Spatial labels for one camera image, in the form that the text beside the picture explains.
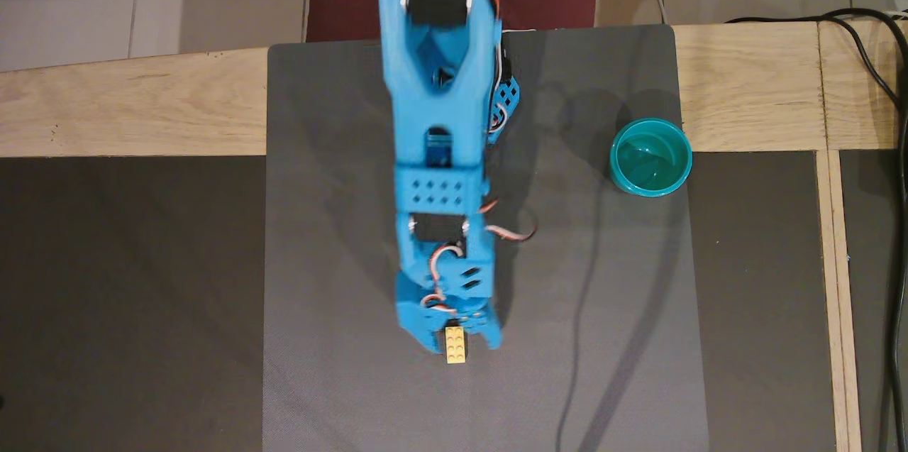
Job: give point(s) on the green plastic cup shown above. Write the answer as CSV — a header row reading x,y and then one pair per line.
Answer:
x,y
651,157

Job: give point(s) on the blue gripper with motor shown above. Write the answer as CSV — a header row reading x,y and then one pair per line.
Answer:
x,y
415,321

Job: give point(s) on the dark grey table mat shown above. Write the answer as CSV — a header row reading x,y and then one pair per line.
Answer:
x,y
319,260

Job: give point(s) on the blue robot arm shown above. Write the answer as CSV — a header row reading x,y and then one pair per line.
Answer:
x,y
411,97

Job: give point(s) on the cream lego brick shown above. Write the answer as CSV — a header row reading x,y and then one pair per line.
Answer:
x,y
456,347

